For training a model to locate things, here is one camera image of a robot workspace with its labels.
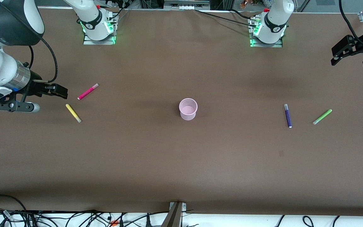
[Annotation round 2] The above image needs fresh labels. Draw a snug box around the black floor cable tangle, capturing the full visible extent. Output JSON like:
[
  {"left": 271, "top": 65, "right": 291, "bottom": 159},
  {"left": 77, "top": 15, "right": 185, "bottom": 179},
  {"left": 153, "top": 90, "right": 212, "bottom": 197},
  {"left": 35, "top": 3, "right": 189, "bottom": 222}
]
[{"left": 0, "top": 209, "right": 169, "bottom": 227}]

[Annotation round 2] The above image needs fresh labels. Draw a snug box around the black arc floor cable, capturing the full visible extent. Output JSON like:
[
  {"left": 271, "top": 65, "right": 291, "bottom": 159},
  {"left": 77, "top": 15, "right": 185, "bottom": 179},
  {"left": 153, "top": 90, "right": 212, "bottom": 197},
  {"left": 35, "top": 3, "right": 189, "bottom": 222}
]
[{"left": 0, "top": 194, "right": 27, "bottom": 211}]

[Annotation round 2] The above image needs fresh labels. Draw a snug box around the yellow highlighter pen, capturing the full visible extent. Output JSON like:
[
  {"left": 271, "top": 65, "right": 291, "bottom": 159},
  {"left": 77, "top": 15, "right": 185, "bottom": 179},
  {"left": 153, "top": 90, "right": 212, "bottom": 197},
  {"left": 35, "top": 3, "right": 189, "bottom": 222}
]
[{"left": 66, "top": 104, "right": 82, "bottom": 123}]

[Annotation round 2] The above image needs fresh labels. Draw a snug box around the grey device with ports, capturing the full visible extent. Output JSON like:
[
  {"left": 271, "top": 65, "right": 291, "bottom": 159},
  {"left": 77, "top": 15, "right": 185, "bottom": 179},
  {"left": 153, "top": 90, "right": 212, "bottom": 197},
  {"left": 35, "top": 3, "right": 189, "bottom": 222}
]
[{"left": 164, "top": 0, "right": 210, "bottom": 10}]

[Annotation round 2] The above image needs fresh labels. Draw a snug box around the pink highlighter pen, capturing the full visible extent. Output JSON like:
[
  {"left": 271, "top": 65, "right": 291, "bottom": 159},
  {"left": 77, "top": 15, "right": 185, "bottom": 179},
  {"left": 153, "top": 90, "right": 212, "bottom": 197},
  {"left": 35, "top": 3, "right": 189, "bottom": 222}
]
[{"left": 78, "top": 83, "right": 99, "bottom": 100}]

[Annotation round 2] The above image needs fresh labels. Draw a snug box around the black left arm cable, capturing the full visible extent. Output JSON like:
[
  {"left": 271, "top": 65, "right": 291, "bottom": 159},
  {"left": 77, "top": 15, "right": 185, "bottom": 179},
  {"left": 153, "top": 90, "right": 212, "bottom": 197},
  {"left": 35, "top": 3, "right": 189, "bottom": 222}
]
[{"left": 339, "top": 0, "right": 363, "bottom": 45}]

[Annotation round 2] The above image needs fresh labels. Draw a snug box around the purple highlighter pen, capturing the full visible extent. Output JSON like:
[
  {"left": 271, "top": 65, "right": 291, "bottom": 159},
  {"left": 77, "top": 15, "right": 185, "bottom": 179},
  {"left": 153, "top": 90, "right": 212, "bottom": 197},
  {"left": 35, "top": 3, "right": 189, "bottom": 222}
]
[{"left": 284, "top": 104, "right": 292, "bottom": 128}]

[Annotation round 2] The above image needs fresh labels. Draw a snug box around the dark metal post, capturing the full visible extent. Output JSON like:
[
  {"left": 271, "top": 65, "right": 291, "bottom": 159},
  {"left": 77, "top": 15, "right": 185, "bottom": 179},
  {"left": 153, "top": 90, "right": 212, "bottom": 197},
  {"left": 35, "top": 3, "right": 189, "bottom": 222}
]
[{"left": 161, "top": 202, "right": 183, "bottom": 227}]

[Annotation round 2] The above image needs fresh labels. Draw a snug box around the black cable on table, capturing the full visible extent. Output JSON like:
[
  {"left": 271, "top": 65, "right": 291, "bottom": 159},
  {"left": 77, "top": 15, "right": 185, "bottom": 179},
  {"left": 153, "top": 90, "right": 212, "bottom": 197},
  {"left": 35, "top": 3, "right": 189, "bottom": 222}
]
[
  {"left": 229, "top": 9, "right": 254, "bottom": 19},
  {"left": 195, "top": 9, "right": 257, "bottom": 27}
]

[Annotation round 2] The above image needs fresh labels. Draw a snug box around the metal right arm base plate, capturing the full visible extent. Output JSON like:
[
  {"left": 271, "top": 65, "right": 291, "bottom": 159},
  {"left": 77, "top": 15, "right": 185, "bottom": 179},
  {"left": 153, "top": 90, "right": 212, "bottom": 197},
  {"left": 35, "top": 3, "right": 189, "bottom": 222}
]
[{"left": 83, "top": 29, "right": 117, "bottom": 45}]

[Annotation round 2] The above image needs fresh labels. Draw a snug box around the green highlighter pen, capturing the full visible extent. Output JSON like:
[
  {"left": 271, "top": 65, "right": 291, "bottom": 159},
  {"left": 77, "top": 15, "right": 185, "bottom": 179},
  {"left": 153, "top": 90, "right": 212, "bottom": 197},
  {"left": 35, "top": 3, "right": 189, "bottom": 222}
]
[{"left": 313, "top": 109, "right": 332, "bottom": 125}]

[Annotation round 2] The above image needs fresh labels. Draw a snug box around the pink cup pen holder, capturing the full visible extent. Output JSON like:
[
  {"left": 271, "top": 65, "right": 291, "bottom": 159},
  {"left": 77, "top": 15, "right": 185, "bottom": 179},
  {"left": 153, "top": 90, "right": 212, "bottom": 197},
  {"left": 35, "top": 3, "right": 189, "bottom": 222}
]
[{"left": 179, "top": 98, "right": 198, "bottom": 121}]

